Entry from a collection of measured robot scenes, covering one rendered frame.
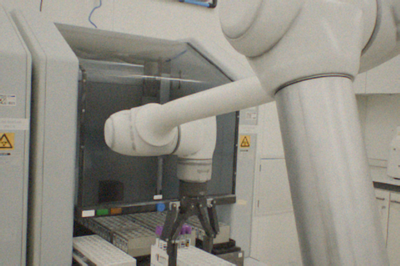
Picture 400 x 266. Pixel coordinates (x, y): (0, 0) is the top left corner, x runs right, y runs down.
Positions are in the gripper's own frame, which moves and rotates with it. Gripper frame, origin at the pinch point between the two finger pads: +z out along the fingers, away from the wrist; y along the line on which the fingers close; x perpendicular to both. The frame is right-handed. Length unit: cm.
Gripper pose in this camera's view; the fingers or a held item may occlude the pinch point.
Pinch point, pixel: (189, 257)
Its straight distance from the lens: 122.5
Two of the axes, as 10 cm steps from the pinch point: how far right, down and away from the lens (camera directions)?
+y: 8.3, 0.1, 5.6
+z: -0.5, 10.0, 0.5
